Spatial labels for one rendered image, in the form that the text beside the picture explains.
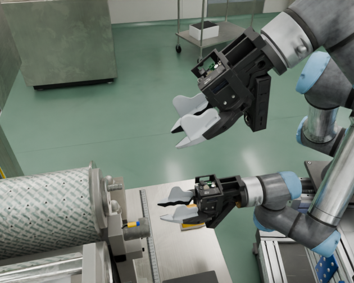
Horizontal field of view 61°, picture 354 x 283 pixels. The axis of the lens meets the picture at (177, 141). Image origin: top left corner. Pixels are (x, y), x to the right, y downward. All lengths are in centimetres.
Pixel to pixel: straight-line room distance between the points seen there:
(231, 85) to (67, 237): 39
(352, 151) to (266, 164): 174
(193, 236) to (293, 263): 93
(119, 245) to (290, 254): 131
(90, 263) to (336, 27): 42
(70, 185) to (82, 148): 214
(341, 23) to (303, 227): 54
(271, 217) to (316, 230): 11
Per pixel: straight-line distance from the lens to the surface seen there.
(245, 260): 198
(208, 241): 95
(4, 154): 161
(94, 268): 29
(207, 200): 73
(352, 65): 50
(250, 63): 48
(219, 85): 46
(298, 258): 182
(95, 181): 56
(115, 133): 278
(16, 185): 60
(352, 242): 131
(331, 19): 48
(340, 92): 84
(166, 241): 95
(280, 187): 80
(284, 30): 47
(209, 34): 397
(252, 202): 78
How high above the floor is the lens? 171
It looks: 40 degrees down
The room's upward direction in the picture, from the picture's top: straight up
